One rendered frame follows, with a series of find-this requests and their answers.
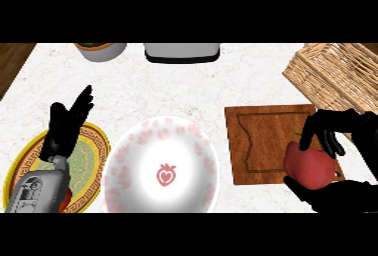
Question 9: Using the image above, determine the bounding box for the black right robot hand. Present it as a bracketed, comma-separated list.
[282, 108, 378, 214]

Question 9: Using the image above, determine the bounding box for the wicker basket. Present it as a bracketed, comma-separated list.
[281, 42, 378, 115]

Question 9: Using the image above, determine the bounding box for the red object on plate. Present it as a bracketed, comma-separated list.
[59, 188, 74, 213]

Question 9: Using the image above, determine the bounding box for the white bowl with pink print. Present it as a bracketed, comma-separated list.
[101, 115, 220, 214]

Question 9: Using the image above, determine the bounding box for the yellow patterned plate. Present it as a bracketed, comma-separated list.
[3, 121, 112, 214]

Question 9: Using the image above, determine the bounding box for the brown wooden cutting board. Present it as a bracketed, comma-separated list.
[223, 103, 347, 186]

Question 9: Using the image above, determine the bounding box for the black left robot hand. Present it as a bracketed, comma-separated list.
[39, 84, 96, 163]

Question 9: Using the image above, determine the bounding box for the grey and black appliance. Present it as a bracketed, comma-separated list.
[143, 42, 222, 65]

